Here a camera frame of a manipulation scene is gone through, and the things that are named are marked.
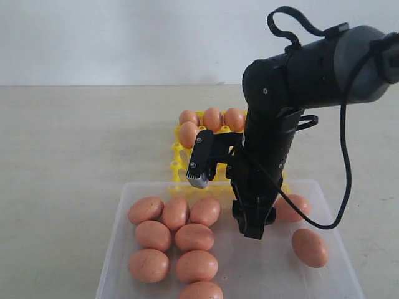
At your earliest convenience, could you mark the clear plastic bin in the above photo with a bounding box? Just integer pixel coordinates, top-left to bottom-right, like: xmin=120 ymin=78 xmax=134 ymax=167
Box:
xmin=96 ymin=182 xmax=363 ymax=298

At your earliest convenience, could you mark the brown egg upper middle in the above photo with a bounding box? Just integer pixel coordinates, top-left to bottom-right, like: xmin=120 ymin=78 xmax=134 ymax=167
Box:
xmin=161 ymin=197 xmax=189 ymax=232

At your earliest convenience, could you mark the brown egg tray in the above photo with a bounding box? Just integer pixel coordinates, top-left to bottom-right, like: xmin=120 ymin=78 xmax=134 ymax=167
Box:
xmin=203 ymin=107 xmax=224 ymax=133
xmin=179 ymin=110 xmax=200 ymax=126
xmin=224 ymin=107 xmax=245 ymax=133

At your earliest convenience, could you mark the brown egg lower right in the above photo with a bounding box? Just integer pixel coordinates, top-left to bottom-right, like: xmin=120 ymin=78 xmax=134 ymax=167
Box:
xmin=135 ymin=221 xmax=172 ymax=252

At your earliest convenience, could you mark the brown egg large upper left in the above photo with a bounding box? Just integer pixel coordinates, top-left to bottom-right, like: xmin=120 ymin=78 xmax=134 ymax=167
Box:
xmin=128 ymin=197 xmax=164 ymax=225

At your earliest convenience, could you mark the black flat ribbon cable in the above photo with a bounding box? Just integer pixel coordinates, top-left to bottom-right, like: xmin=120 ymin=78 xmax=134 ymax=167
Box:
xmin=266 ymin=6 xmax=350 ymax=50

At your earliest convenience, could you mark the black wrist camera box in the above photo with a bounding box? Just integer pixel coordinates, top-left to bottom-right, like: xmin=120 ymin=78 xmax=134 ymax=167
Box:
xmin=186 ymin=129 xmax=243 ymax=189

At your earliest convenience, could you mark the black camera cable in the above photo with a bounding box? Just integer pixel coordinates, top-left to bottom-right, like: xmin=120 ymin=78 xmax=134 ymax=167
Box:
xmin=239 ymin=40 xmax=387 ymax=231

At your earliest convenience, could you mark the brown egg centre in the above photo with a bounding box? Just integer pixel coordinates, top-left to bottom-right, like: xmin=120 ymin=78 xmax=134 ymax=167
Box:
xmin=190 ymin=197 xmax=221 ymax=227

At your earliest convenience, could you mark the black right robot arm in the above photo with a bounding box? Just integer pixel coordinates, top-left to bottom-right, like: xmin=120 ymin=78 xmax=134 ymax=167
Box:
xmin=230 ymin=26 xmax=398 ymax=239

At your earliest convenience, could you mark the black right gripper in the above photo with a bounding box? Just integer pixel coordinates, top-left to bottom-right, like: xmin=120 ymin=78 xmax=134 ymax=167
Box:
xmin=229 ymin=136 xmax=289 ymax=239

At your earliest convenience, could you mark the yellow plastic egg tray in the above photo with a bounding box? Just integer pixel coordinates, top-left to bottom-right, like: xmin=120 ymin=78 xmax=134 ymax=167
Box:
xmin=168 ymin=110 xmax=291 ymax=199

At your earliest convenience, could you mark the brown egg top right corner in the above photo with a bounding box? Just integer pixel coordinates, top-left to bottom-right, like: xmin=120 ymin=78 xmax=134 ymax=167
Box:
xmin=175 ymin=224 xmax=214 ymax=252

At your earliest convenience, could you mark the brown egg bin bottom edge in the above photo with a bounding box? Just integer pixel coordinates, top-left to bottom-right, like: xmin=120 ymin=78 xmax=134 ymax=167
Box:
xmin=178 ymin=281 xmax=224 ymax=299

